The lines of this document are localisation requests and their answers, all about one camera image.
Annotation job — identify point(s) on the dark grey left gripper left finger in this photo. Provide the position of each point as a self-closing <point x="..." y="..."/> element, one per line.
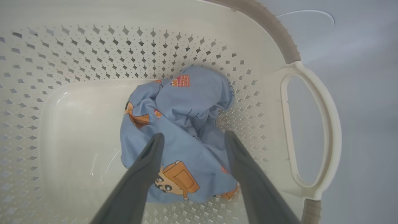
<point x="136" y="189"/>

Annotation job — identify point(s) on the round white filter cover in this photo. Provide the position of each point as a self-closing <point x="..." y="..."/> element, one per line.
<point x="311" y="21"/>

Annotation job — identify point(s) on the white front-load washing machine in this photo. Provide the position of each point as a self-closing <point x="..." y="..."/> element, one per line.
<point x="357" y="18"/>

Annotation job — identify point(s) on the blue cartoon print garment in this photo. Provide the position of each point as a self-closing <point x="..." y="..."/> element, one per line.
<point x="192" y="99"/>

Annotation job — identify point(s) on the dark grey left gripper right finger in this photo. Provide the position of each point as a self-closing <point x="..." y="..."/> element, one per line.
<point x="258" y="193"/>

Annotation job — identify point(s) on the cream perforated laundry basket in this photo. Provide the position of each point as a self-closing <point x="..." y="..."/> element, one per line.
<point x="77" y="124"/>

